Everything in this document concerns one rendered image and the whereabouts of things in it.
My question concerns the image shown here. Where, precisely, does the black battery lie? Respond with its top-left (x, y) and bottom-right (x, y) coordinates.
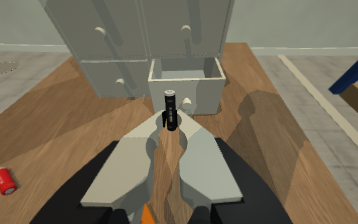
top-left (164, 90), bottom-right (176, 131)

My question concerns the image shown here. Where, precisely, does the grey chest of drawers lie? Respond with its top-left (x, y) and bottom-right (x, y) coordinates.
top-left (38, 0), bottom-right (235, 98)

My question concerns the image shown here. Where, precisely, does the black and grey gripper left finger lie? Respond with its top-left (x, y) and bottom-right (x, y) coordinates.
top-left (29, 110), bottom-right (166, 224)

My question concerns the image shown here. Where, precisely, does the red battery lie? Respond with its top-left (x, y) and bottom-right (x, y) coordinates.
top-left (0, 167), bottom-right (17, 195)

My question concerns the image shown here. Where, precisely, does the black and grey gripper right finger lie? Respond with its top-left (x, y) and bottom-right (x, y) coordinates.
top-left (175, 109), bottom-right (293, 224)

